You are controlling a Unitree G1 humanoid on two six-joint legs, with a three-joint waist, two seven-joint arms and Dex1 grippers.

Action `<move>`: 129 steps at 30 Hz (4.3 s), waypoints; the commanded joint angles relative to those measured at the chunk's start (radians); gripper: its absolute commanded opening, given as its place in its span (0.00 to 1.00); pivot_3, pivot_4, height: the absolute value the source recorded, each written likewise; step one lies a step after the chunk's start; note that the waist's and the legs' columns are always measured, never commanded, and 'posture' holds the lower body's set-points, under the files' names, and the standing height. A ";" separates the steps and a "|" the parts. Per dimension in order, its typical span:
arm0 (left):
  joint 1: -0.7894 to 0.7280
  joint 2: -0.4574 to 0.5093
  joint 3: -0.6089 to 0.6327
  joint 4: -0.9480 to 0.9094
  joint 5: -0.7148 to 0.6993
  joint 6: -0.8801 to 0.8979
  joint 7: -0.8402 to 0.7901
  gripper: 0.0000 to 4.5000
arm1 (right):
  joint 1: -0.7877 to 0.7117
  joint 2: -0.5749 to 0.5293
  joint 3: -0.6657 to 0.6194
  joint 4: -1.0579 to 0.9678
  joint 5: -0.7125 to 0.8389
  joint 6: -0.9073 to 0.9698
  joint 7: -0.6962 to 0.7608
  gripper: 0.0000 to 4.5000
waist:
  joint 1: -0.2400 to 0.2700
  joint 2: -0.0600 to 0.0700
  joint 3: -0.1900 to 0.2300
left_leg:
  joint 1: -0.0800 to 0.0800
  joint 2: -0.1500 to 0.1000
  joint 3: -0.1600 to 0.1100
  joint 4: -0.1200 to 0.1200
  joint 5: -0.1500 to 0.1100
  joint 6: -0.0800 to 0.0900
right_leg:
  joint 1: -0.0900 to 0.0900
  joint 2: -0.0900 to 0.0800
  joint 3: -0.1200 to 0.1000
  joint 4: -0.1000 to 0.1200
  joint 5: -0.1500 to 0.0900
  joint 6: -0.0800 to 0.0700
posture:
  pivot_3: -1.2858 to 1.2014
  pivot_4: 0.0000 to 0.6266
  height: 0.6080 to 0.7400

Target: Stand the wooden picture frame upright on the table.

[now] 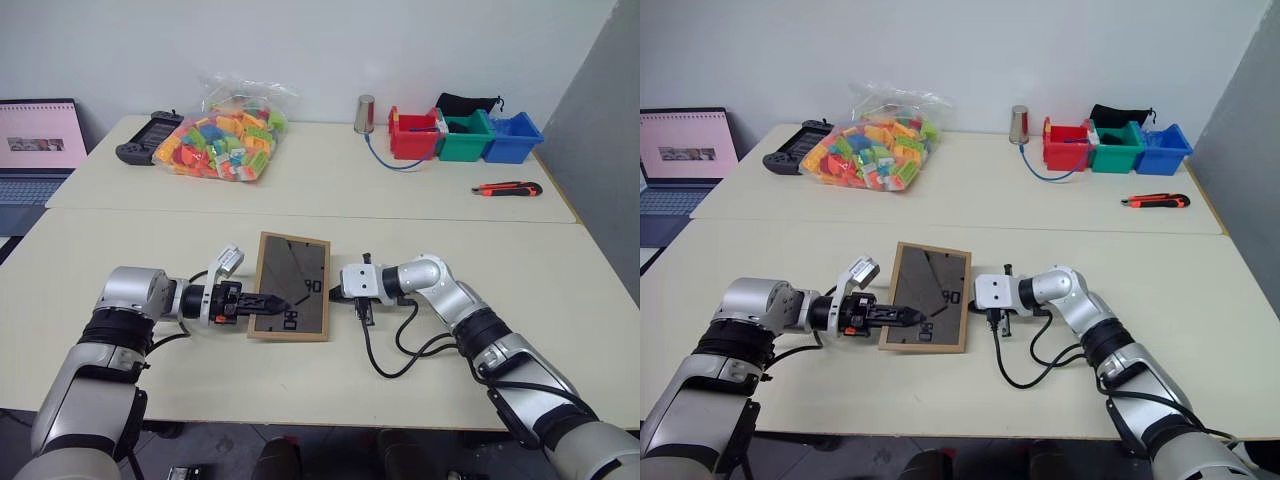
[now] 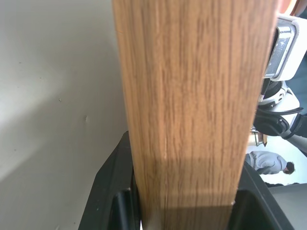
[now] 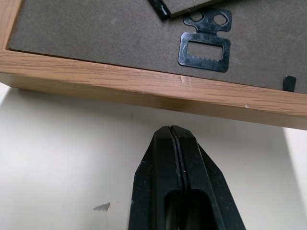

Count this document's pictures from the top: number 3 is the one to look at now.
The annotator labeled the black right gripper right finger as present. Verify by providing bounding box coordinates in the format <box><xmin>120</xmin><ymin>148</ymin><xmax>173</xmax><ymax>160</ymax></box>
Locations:
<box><xmin>170</xmin><ymin>125</ymin><xmax>247</xmax><ymax>230</ymax></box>

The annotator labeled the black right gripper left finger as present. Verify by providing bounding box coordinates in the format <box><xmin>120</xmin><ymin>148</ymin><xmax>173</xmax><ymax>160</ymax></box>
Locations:
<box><xmin>128</xmin><ymin>125</ymin><xmax>186</xmax><ymax>230</ymax></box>

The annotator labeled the wooden picture frame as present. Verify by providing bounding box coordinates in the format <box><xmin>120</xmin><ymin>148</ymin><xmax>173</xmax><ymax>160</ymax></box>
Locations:
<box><xmin>0</xmin><ymin>0</ymin><xmax>307</xmax><ymax>131</ymax></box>

